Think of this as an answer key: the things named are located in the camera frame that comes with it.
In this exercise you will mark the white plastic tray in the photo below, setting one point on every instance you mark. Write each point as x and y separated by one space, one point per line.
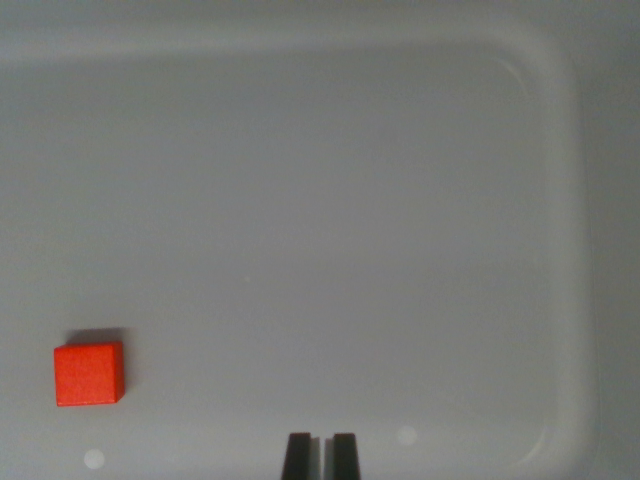
320 200

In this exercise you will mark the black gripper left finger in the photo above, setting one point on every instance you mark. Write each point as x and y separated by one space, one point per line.
299 457

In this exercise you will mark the red cube block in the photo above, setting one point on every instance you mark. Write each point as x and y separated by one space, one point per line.
87 374

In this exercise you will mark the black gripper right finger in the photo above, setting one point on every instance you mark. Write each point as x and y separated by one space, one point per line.
345 457

